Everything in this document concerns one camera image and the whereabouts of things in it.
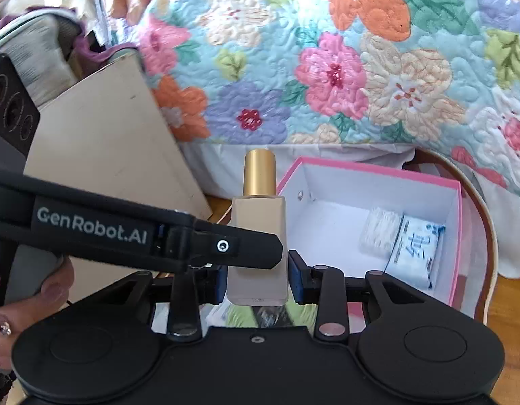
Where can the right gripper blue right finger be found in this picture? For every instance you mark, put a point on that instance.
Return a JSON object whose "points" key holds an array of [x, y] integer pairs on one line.
{"points": [[325, 287]]}

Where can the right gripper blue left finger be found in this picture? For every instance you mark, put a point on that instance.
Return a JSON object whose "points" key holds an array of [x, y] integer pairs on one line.
{"points": [[191, 290]]}

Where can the green yarn ball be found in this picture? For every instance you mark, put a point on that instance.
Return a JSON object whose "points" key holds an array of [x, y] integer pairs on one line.
{"points": [[288, 315]]}

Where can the clear box of floss picks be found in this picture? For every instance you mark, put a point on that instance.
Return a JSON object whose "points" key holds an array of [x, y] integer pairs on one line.
{"points": [[380, 232]]}

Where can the beige foundation bottle gold cap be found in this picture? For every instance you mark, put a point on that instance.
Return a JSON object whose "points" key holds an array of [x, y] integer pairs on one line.
{"points": [[260, 277]]}

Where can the blue white wet wipes pack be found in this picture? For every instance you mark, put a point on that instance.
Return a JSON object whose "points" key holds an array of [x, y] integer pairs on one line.
{"points": [[415, 250]]}

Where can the white tissue pack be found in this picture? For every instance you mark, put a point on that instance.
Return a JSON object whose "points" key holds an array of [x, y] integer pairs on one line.
{"points": [[218, 316]]}

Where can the person's left hand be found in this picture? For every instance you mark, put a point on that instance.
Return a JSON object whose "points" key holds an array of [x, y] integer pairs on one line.
{"points": [[15, 318]]}

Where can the pink cardboard box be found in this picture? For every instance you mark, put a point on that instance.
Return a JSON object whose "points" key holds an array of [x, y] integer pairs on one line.
{"points": [[360, 218]]}

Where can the beige cabinet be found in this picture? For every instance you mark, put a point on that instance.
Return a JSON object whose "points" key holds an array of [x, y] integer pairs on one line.
{"points": [[106, 135]]}

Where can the grey checkered rug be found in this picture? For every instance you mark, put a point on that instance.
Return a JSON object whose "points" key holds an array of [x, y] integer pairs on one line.
{"points": [[478, 255]]}

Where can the grey fabric bag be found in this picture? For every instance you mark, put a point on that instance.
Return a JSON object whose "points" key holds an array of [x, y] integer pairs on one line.
{"points": [[49, 49]]}

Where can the floral quilt bedspread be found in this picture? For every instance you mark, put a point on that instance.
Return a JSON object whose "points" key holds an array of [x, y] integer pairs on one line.
{"points": [[330, 77]]}

